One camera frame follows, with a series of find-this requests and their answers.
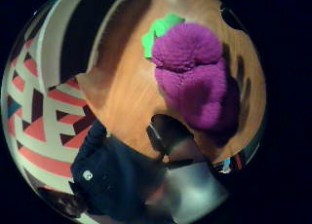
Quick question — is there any purple plush toy, green leaf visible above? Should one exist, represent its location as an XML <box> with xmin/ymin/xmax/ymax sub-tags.
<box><xmin>140</xmin><ymin>13</ymin><xmax>242</xmax><ymax>144</ymax></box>

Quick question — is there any the person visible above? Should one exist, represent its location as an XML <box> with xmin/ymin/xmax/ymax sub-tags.
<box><xmin>38</xmin><ymin>118</ymin><xmax>174</xmax><ymax>224</ymax></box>

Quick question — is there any red white patterned rug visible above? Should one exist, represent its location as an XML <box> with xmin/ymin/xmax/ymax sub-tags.
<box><xmin>1</xmin><ymin>33</ymin><xmax>98</xmax><ymax>194</ymax></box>

